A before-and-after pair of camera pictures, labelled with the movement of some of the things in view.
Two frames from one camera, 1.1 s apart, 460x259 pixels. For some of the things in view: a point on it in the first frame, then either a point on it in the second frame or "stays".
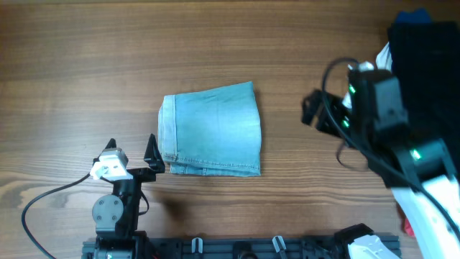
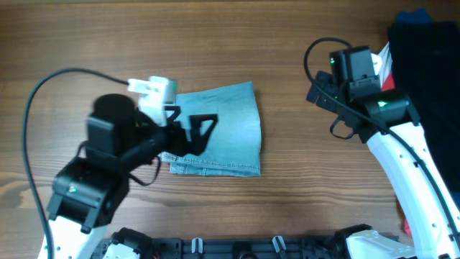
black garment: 424,57 stays
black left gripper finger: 154,157 -> 198,144
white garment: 384,59 stays
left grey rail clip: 197,245 stays
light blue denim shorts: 215,132 stays
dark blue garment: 420,16 stays
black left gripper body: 137,173 -> 176,133
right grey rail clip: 279,243 stays
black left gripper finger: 111,144 -> 170,121
